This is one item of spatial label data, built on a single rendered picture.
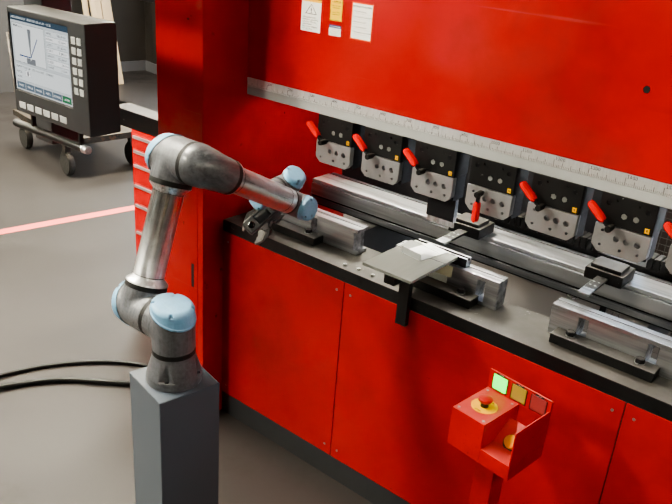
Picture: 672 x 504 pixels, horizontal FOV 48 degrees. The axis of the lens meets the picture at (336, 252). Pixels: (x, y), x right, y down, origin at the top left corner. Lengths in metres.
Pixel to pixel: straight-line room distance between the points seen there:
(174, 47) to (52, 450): 1.59
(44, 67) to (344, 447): 1.69
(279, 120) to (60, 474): 1.56
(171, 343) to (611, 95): 1.30
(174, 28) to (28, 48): 0.49
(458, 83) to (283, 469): 1.61
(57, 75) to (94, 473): 1.44
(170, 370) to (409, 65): 1.14
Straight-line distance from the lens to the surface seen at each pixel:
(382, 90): 2.45
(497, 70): 2.23
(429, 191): 2.40
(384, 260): 2.35
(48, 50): 2.75
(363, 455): 2.84
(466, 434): 2.11
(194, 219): 2.89
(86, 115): 2.62
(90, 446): 3.21
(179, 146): 2.01
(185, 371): 2.08
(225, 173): 1.97
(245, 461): 3.08
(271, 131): 2.99
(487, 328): 2.31
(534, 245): 2.66
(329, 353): 2.74
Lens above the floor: 1.96
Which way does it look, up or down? 24 degrees down
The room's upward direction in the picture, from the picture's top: 4 degrees clockwise
